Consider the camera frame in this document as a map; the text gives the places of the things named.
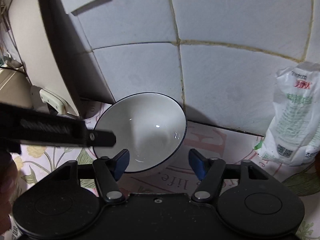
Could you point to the cleaver with cream handle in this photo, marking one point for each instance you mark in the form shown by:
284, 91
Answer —
46, 101

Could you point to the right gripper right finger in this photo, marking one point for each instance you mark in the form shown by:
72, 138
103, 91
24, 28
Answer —
210, 174

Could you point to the white cutting board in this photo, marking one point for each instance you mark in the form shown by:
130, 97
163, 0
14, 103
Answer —
33, 46

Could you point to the cream rice cooker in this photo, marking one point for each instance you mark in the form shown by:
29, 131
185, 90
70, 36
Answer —
15, 89

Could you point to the left hand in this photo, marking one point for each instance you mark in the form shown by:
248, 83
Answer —
9, 174

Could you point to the white salt bag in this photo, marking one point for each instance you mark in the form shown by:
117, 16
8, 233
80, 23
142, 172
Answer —
292, 137

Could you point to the large white ribbed bowl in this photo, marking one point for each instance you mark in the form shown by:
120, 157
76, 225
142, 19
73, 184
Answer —
151, 126

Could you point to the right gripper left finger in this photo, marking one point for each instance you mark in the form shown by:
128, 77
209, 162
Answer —
107, 172

